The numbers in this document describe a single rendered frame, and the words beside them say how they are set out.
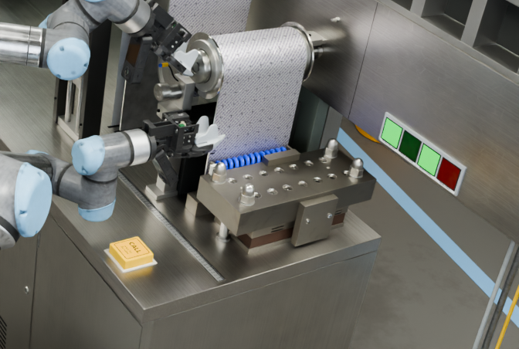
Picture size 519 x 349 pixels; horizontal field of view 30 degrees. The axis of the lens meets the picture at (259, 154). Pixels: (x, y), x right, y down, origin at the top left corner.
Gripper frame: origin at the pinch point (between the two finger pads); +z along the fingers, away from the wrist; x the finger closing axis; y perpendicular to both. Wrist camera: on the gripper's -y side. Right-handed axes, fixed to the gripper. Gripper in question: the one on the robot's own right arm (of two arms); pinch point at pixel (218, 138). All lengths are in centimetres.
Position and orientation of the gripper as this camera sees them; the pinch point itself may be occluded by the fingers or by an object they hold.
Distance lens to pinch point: 219.8
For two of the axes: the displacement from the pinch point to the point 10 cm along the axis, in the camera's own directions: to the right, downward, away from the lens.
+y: 1.8, -8.5, -5.0
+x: -5.8, -5.0, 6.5
